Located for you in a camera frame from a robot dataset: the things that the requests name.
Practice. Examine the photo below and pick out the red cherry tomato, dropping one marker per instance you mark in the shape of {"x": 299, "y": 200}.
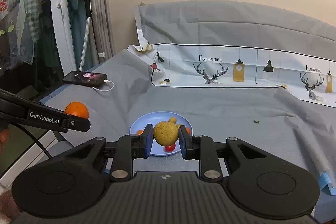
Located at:
{"x": 170, "y": 148}

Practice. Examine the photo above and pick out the blue tape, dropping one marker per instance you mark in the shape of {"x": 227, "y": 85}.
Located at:
{"x": 324, "y": 181}

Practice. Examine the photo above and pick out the grey curtain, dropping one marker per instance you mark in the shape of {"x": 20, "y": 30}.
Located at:
{"x": 102, "y": 28}

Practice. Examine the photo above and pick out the small orange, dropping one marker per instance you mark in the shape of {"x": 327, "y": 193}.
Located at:
{"x": 77, "y": 109}

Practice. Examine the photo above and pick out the black smartphone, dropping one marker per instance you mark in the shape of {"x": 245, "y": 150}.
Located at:
{"x": 89, "y": 79}

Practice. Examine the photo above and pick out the white door frame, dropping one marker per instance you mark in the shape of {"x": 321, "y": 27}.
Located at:
{"x": 63, "y": 36}

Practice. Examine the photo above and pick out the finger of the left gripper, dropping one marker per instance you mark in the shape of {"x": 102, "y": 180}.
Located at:
{"x": 71, "y": 122}

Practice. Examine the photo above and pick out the white deer print cloth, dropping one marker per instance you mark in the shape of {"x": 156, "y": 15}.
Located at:
{"x": 307, "y": 78}

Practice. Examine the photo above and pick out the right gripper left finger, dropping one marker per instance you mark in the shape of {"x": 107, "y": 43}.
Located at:
{"x": 128, "y": 149}

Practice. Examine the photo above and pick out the blue round plate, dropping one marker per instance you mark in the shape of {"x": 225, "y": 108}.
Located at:
{"x": 154, "y": 118}

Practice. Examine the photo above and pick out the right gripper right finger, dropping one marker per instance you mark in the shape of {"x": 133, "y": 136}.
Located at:
{"x": 202, "y": 149}

